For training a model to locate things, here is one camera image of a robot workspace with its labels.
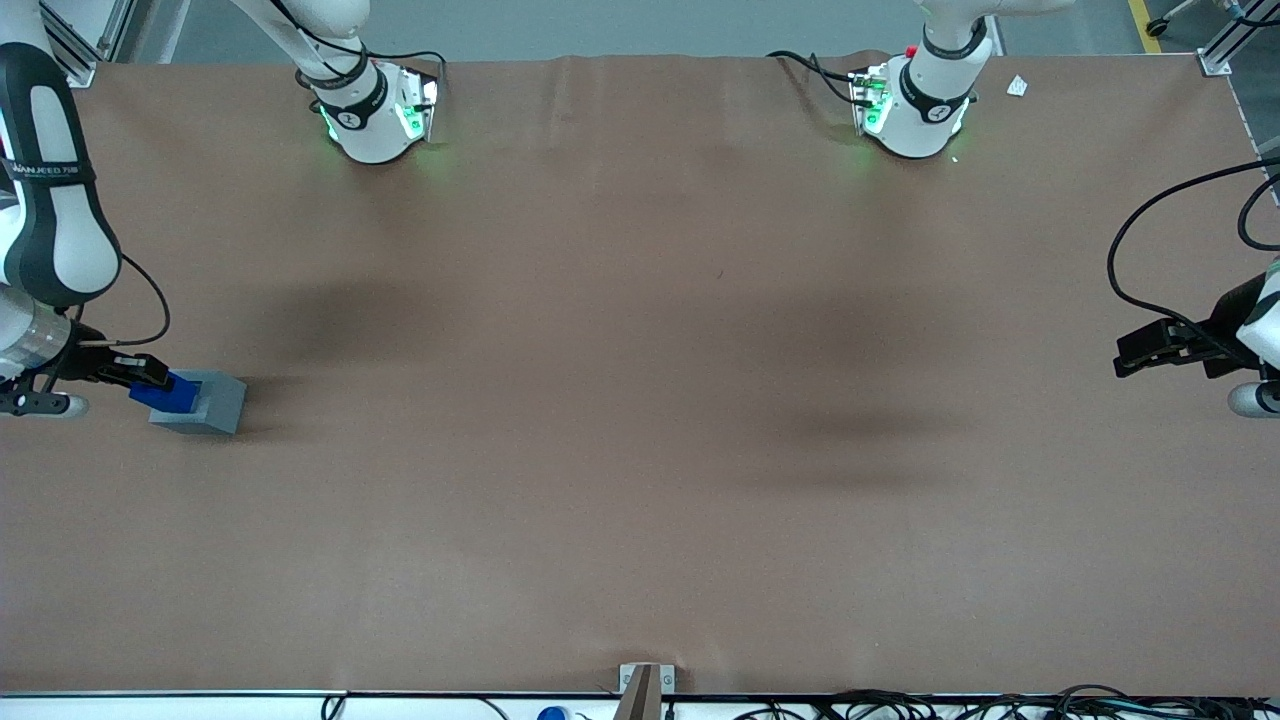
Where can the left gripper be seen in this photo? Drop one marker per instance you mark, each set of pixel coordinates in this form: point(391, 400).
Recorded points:
point(1226, 318)

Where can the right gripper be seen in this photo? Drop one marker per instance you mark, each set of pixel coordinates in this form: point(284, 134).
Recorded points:
point(88, 364)

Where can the blue plastic part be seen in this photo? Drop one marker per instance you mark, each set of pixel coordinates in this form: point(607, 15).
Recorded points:
point(172, 398)

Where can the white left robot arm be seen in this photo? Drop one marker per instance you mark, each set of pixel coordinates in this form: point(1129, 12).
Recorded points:
point(920, 120)

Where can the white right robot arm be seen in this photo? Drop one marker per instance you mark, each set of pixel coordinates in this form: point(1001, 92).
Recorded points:
point(60, 240)

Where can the gray square base block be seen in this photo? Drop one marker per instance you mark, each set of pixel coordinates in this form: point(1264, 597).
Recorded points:
point(222, 402)

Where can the small white paper scrap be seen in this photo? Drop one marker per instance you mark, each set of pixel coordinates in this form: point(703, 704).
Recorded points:
point(1017, 86)

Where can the black caster wheel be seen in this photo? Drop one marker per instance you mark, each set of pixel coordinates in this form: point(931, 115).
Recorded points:
point(1157, 27)

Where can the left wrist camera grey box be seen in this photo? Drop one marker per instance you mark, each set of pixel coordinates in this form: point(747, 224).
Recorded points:
point(1250, 400)

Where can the gray metal bracket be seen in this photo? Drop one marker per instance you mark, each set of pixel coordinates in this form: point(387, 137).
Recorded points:
point(668, 680)

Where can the brown camera post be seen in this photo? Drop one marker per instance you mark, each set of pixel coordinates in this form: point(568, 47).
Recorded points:
point(640, 702)

